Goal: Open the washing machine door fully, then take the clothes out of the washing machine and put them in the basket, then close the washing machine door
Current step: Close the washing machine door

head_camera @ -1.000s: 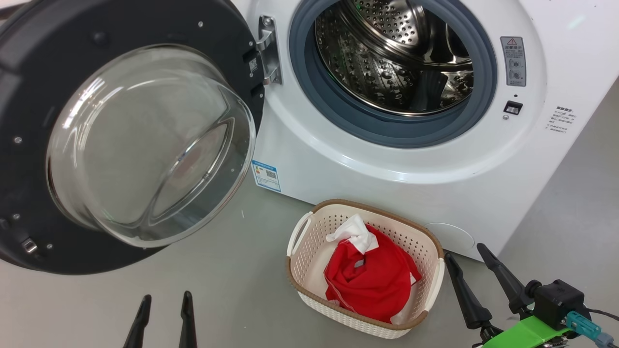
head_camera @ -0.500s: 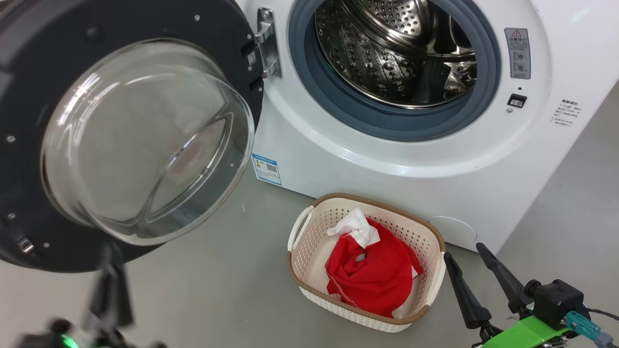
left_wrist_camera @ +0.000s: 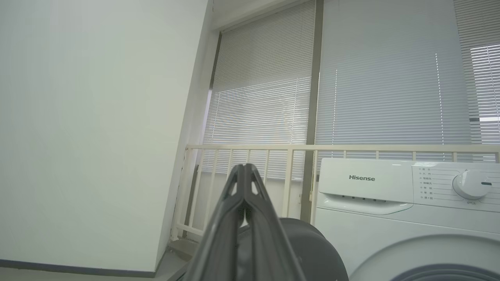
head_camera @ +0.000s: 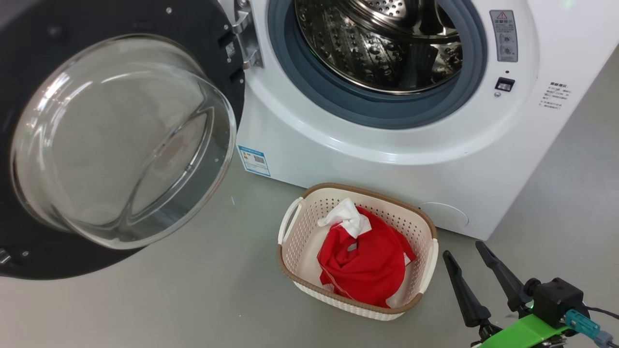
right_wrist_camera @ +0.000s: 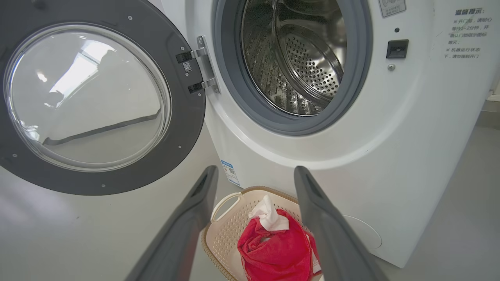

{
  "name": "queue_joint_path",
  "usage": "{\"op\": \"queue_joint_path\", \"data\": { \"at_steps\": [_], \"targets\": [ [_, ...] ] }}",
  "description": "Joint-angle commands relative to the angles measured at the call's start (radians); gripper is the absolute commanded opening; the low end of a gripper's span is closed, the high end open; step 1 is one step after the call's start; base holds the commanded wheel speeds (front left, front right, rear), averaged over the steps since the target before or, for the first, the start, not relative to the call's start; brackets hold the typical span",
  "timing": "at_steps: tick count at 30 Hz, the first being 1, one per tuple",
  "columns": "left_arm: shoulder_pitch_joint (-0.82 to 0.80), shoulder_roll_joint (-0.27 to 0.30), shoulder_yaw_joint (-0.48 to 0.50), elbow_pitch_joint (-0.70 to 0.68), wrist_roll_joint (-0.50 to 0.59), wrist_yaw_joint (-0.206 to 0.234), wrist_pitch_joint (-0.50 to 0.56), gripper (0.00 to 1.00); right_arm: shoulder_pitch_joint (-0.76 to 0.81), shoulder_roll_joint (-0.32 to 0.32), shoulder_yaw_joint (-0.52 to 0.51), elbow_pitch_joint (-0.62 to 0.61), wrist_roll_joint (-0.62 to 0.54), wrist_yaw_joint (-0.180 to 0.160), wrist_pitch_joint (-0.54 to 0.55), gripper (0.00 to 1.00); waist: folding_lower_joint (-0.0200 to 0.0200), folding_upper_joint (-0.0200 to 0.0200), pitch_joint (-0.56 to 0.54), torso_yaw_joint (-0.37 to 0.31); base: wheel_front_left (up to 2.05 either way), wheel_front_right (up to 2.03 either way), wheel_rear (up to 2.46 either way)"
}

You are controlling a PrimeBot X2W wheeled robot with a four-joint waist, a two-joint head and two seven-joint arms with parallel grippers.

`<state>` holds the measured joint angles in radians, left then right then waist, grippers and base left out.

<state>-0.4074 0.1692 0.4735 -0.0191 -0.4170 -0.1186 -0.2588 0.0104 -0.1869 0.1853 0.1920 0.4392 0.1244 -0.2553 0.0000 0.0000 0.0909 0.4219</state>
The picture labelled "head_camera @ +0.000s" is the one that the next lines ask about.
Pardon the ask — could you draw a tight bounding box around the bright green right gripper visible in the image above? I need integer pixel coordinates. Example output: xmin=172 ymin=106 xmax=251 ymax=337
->
xmin=443 ymin=241 xmax=577 ymax=348

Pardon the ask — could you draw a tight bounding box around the red cloth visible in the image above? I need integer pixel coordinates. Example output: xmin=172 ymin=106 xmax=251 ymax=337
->
xmin=317 ymin=197 xmax=417 ymax=309

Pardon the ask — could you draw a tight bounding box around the washer door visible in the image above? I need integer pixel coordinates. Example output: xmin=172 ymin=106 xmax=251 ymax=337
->
xmin=0 ymin=0 xmax=246 ymax=280

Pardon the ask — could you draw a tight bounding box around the white front-load washing machine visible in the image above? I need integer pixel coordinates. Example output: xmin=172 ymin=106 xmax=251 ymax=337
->
xmin=218 ymin=0 xmax=619 ymax=241

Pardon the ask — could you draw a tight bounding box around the cream perforated laundry basket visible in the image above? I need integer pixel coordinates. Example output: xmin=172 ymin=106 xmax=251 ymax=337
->
xmin=277 ymin=183 xmax=440 ymax=322

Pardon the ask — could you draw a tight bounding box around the steel washer drum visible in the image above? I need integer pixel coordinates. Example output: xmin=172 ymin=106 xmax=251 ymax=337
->
xmin=294 ymin=0 xmax=464 ymax=95

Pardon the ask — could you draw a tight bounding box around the metal door hinge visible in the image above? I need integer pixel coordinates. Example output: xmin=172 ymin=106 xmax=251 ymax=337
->
xmin=232 ymin=0 xmax=265 ymax=70

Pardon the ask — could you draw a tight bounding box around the round white filter cover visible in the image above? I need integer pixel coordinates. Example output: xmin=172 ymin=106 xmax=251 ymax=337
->
xmin=419 ymin=202 xmax=470 ymax=231

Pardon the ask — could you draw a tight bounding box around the grey warning sticker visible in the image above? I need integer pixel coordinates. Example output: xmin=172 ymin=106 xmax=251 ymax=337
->
xmin=489 ymin=10 xmax=519 ymax=63

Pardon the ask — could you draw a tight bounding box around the blue energy label sticker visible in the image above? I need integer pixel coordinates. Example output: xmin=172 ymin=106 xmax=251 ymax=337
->
xmin=237 ymin=145 xmax=272 ymax=178

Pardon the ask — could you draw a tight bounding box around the teal connector with black cable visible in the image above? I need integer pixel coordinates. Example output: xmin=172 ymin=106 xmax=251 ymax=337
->
xmin=564 ymin=304 xmax=619 ymax=348

